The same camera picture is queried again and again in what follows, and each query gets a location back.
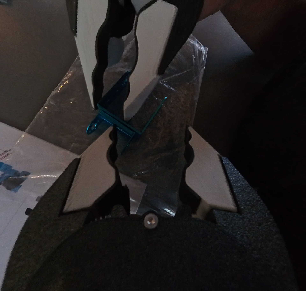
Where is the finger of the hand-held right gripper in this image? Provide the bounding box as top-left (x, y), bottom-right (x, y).
top-left (123, 0), bottom-right (179, 121)
top-left (74, 0), bottom-right (111, 110)

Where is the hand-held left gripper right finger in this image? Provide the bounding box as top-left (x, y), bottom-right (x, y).
top-left (180, 126), bottom-right (240, 219)

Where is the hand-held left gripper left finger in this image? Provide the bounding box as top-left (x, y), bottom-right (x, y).
top-left (62, 126), bottom-right (131, 216)

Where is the short blue U bracket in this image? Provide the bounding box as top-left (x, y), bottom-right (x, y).
top-left (87, 112), bottom-right (135, 155)

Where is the long blue U bracket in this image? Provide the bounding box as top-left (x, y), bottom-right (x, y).
top-left (97, 70), bottom-right (168, 139)

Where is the clear plastic bag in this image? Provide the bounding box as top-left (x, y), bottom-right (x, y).
top-left (25, 34), bottom-right (208, 218)

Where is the assembly instruction booklet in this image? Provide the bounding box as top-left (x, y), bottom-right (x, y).
top-left (0, 121), bottom-right (82, 272)

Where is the person's dark clothing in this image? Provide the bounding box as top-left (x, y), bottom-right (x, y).
top-left (230, 52), bottom-right (306, 291)

